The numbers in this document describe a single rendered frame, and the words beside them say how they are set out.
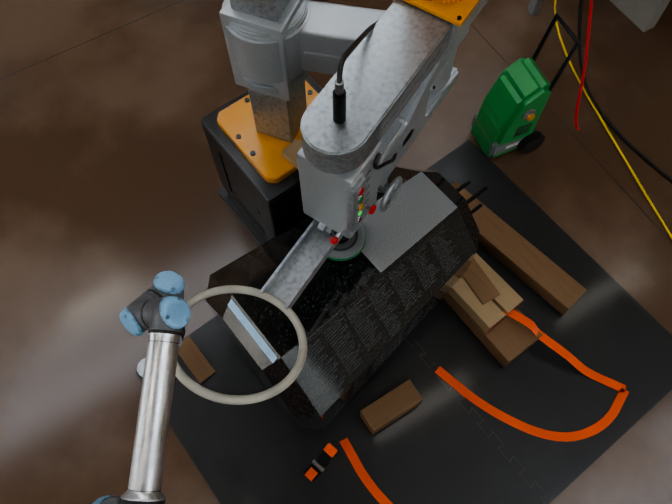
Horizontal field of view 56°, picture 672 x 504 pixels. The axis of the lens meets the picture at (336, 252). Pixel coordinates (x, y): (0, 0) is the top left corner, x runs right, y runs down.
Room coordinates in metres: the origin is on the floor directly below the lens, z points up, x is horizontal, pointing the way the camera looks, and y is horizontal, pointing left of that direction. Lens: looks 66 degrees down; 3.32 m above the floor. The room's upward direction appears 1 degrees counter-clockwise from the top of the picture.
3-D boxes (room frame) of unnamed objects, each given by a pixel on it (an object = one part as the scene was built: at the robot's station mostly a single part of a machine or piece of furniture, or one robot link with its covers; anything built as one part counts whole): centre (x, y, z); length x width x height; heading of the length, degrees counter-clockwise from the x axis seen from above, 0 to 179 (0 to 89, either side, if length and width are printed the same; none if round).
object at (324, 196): (1.24, -0.06, 1.35); 0.36 x 0.22 x 0.45; 146
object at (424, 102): (1.49, -0.25, 1.33); 0.74 x 0.23 x 0.49; 146
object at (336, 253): (1.18, -0.02, 0.90); 0.21 x 0.21 x 0.01
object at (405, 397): (0.61, -0.26, 0.07); 0.30 x 0.12 x 0.12; 121
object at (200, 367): (0.89, 0.76, 0.02); 0.25 x 0.10 x 0.01; 38
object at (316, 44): (1.82, 0.05, 1.39); 0.74 x 0.34 x 0.25; 78
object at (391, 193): (1.21, -0.19, 1.22); 0.15 x 0.10 x 0.15; 146
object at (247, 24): (1.86, 0.25, 1.36); 0.35 x 0.35 x 0.41
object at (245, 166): (1.86, 0.25, 0.37); 0.66 x 0.66 x 0.74; 37
